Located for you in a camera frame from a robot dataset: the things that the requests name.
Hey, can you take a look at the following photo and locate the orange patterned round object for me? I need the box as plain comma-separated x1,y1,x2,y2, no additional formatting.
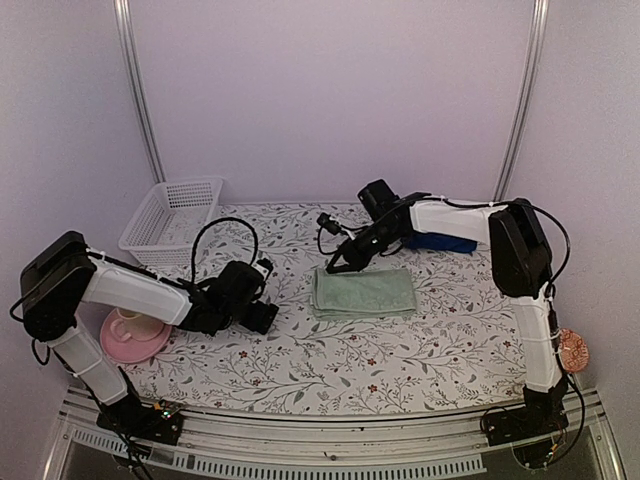
559,328,590,374

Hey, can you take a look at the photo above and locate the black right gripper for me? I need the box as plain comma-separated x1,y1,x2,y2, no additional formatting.
326,221,404,274

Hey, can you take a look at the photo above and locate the white plastic basket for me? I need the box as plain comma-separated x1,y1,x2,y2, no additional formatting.
118,177,224,267

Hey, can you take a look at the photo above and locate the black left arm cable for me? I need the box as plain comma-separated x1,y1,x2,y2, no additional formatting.
190,217,260,284

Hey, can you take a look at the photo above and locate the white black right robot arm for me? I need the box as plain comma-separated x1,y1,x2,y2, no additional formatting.
317,180,569,436

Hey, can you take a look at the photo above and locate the pink plate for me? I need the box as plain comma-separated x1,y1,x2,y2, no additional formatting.
99,308,172,364

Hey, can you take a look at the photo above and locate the blue towel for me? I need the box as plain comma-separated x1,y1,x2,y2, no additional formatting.
402,232,478,254

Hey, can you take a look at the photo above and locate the left aluminium frame post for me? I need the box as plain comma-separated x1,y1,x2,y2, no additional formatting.
113,0,166,183

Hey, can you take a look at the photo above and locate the aluminium frame post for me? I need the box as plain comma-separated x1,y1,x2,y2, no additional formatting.
493,0,549,202
113,0,166,183

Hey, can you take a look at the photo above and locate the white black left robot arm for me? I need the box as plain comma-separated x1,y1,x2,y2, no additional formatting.
10,231,278,434

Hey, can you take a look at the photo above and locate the light green towel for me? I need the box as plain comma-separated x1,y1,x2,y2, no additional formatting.
310,268,417,321

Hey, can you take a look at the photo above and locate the right aluminium frame post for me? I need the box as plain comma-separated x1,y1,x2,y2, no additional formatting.
493,0,549,202

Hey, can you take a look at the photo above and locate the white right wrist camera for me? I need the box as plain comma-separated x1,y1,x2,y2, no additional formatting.
317,213,345,236

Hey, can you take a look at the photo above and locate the aluminium front rail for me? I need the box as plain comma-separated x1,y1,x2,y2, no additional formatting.
43,387,631,479

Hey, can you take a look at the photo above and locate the pink cup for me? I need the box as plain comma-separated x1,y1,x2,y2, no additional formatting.
116,308,141,320

